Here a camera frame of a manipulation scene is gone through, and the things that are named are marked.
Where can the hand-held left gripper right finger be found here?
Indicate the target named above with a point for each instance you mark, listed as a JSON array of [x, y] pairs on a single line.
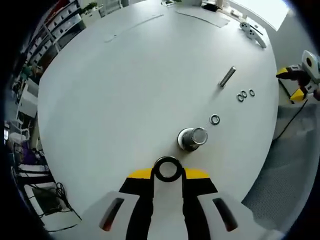
[[197, 215]]

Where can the white game controller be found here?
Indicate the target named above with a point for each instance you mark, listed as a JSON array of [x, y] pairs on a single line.
[[252, 32]]

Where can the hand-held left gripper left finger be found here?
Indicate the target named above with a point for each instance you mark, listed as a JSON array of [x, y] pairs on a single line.
[[140, 215]]

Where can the shelf rack of white bins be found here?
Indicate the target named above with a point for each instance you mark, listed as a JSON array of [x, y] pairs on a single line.
[[55, 27]]

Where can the black round object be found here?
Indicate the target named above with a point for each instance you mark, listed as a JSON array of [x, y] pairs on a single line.
[[210, 6]]

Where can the slim steel bolt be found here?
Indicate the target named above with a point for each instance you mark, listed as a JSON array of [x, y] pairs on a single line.
[[227, 76]]

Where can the steel threaded stud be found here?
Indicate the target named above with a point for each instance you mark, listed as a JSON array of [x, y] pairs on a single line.
[[195, 140]]

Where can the grey mesh chair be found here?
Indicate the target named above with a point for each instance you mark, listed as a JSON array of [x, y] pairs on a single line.
[[277, 175]]

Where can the white paper sheet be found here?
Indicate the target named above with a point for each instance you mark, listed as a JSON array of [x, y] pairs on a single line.
[[205, 15]]

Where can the small green plant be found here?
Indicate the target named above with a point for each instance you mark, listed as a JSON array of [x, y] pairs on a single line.
[[90, 7]]

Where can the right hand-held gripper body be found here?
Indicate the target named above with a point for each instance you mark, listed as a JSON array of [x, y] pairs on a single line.
[[313, 72]]

